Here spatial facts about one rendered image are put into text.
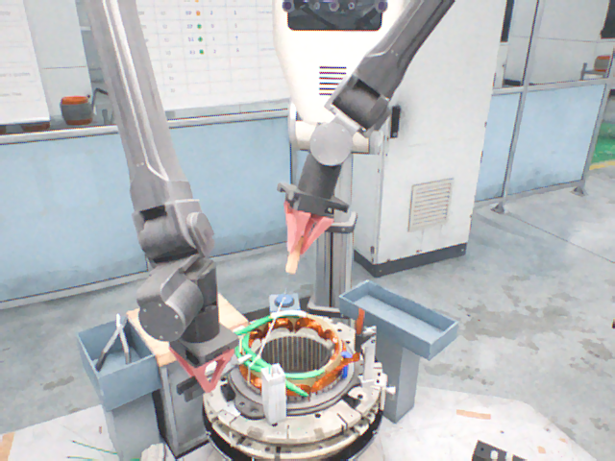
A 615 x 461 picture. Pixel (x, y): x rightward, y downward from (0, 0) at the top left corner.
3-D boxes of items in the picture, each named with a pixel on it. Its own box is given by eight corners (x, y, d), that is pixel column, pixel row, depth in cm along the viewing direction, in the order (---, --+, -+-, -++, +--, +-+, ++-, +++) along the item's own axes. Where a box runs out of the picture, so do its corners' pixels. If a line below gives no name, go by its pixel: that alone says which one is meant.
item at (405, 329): (444, 420, 117) (458, 321, 105) (418, 446, 110) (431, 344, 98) (362, 369, 133) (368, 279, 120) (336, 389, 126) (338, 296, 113)
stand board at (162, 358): (159, 367, 95) (158, 357, 94) (128, 321, 109) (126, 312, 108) (249, 329, 106) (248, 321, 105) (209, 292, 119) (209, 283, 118)
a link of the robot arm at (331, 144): (391, 110, 74) (345, 75, 73) (403, 107, 62) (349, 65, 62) (343, 175, 76) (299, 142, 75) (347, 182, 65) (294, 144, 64)
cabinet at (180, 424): (176, 461, 107) (160, 366, 95) (146, 409, 120) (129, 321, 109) (254, 419, 117) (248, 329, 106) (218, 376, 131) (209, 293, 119)
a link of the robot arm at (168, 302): (203, 206, 63) (148, 222, 65) (160, 244, 53) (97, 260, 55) (237, 285, 67) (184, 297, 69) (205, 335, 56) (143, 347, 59)
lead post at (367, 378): (375, 384, 83) (380, 327, 78) (361, 388, 82) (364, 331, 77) (370, 377, 85) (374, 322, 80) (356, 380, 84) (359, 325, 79)
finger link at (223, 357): (199, 411, 69) (194, 356, 65) (172, 385, 73) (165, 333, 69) (238, 387, 73) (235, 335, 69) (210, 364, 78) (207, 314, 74)
